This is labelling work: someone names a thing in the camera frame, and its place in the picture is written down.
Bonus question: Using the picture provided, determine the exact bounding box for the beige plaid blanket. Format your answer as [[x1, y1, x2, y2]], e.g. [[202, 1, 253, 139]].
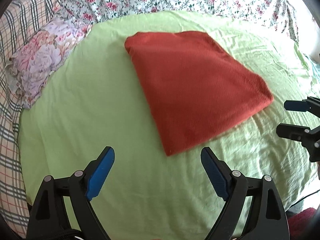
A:
[[1, 0, 61, 238]]

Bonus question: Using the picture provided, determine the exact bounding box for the light green bed sheet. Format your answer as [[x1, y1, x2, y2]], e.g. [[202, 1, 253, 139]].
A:
[[18, 11, 319, 239]]

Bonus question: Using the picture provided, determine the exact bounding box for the rust orange fleece cloth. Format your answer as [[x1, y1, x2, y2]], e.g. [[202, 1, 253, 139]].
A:
[[124, 31, 273, 156]]

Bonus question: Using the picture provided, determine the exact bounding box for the pink floral pillow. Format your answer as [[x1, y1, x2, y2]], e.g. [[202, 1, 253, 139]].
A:
[[5, 18, 92, 109]]

